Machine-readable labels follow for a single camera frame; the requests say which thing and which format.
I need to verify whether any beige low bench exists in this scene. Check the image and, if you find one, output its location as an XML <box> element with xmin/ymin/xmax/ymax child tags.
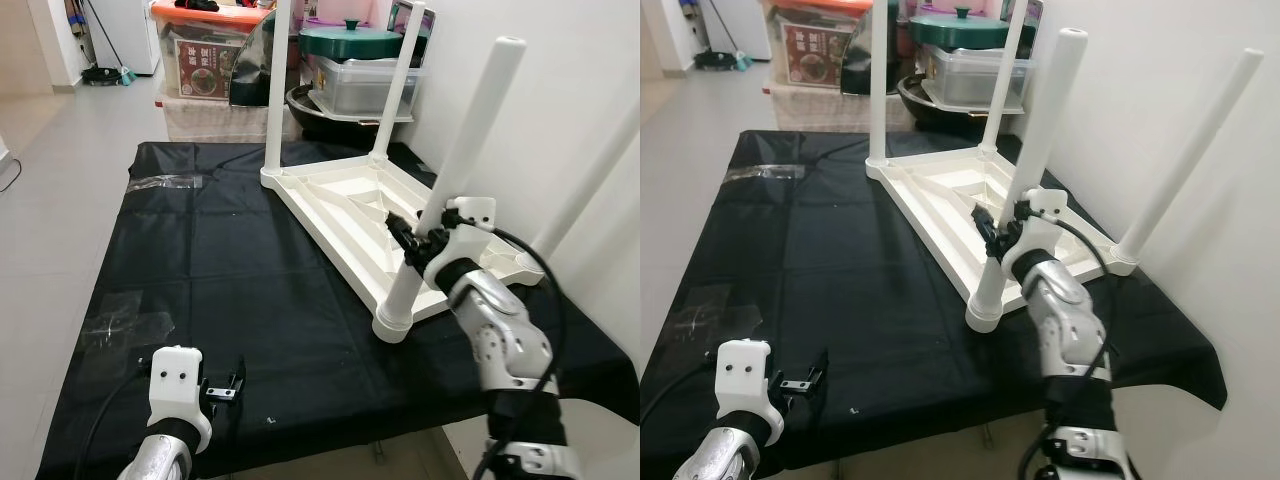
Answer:
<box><xmin>768</xmin><ymin>85</ymin><xmax>907</xmax><ymax>132</ymax></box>
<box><xmin>160</xmin><ymin>95</ymin><xmax>302</xmax><ymax>144</ymax></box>

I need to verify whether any clear lidded plastic container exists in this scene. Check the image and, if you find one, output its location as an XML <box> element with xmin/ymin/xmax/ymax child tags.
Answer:
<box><xmin>305</xmin><ymin>55</ymin><xmax>427</xmax><ymax>122</ymax></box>
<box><xmin>918</xmin><ymin>45</ymin><xmax>1032</xmax><ymax>112</ymax></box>

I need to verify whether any black tablecloth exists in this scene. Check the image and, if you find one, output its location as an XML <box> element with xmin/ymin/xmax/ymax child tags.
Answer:
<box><xmin>640</xmin><ymin>127</ymin><xmax>1230</xmax><ymax>480</ymax></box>
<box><xmin>37</xmin><ymin>139</ymin><xmax>641</xmax><ymax>480</ymax></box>

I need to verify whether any clear tape cross patch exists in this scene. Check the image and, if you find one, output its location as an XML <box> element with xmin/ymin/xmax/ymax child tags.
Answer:
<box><xmin>77</xmin><ymin>289</ymin><xmax>177</xmax><ymax>347</ymax></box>
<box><xmin>674</xmin><ymin>284</ymin><xmax>767</xmax><ymax>337</ymax></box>

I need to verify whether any pink box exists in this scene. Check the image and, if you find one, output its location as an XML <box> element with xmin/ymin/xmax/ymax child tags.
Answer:
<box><xmin>915</xmin><ymin>0</ymin><xmax>1042</xmax><ymax>21</ymax></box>
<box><xmin>310</xmin><ymin>0</ymin><xmax>432</xmax><ymax>31</ymax></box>

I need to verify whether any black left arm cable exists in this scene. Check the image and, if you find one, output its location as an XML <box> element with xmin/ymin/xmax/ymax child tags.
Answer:
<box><xmin>74</xmin><ymin>369</ymin><xmax>157</xmax><ymax>480</ymax></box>
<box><xmin>640</xmin><ymin>369</ymin><xmax>727</xmax><ymax>423</ymax></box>

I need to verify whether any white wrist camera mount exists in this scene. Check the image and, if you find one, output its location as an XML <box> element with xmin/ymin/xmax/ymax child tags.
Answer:
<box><xmin>716</xmin><ymin>339</ymin><xmax>784</xmax><ymax>447</ymax></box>
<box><xmin>147</xmin><ymin>345</ymin><xmax>214</xmax><ymax>452</ymax></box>
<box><xmin>421</xmin><ymin>195</ymin><xmax>499</xmax><ymax>277</ymax></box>
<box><xmin>999</xmin><ymin>186</ymin><xmax>1072</xmax><ymax>264</ymax></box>

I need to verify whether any dark green pot lid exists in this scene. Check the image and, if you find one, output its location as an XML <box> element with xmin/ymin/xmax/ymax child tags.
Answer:
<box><xmin>298</xmin><ymin>18</ymin><xmax>407</xmax><ymax>62</ymax></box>
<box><xmin>910</xmin><ymin>8</ymin><xmax>1012</xmax><ymax>52</ymax></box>

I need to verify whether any clear tape strip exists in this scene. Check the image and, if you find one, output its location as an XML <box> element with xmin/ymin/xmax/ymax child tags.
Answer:
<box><xmin>727</xmin><ymin>162</ymin><xmax>807</xmax><ymax>185</ymax></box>
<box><xmin>124</xmin><ymin>171</ymin><xmax>207</xmax><ymax>197</ymax></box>

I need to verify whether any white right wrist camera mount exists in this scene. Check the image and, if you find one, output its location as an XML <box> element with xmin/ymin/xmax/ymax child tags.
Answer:
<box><xmin>999</xmin><ymin>186</ymin><xmax>1072</xmax><ymax>264</ymax></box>
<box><xmin>421</xmin><ymin>195</ymin><xmax>499</xmax><ymax>277</ymax></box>

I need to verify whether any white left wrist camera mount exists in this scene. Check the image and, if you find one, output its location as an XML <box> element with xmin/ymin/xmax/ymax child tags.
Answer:
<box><xmin>147</xmin><ymin>345</ymin><xmax>214</xmax><ymax>452</ymax></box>
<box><xmin>716</xmin><ymin>339</ymin><xmax>784</xmax><ymax>447</ymax></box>

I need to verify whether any black round basin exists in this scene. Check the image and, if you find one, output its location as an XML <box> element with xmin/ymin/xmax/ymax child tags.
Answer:
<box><xmin>285</xmin><ymin>85</ymin><xmax>417</xmax><ymax>147</ymax></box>
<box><xmin>897</xmin><ymin>75</ymin><xmax>1022</xmax><ymax>137</ymax></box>

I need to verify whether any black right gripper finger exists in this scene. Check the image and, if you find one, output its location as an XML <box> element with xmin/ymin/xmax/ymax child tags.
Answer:
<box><xmin>967</xmin><ymin>204</ymin><xmax>1002</xmax><ymax>242</ymax></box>
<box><xmin>384</xmin><ymin>209</ymin><xmax>422</xmax><ymax>247</ymax></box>

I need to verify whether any white cabinet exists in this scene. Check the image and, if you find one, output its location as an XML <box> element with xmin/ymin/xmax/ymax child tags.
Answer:
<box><xmin>85</xmin><ymin>0</ymin><xmax>162</xmax><ymax>77</ymax></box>

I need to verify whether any dark shiny plastic bag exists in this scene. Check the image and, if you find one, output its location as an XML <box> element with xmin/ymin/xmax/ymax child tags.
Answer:
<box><xmin>840</xmin><ymin>0</ymin><xmax>877</xmax><ymax>99</ymax></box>
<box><xmin>228</xmin><ymin>10</ymin><xmax>277</xmax><ymax>110</ymax></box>

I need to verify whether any black pole mop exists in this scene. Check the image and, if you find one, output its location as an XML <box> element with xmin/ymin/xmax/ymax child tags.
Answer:
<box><xmin>80</xmin><ymin>0</ymin><xmax>142</xmax><ymax>87</ymax></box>
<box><xmin>692</xmin><ymin>0</ymin><xmax>754</xmax><ymax>72</ymax></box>

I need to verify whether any white plastic children table top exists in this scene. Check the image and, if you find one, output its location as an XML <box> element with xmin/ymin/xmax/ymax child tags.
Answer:
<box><xmin>259</xmin><ymin>154</ymin><xmax>552</xmax><ymax>337</ymax></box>
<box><xmin>864</xmin><ymin>144</ymin><xmax>1142</xmax><ymax>327</ymax></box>

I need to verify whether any clear storage box orange lid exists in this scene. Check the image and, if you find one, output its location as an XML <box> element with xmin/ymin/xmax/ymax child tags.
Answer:
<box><xmin>765</xmin><ymin>0</ymin><xmax>877</xmax><ymax>92</ymax></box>
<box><xmin>150</xmin><ymin>0</ymin><xmax>277</xmax><ymax>102</ymax></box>

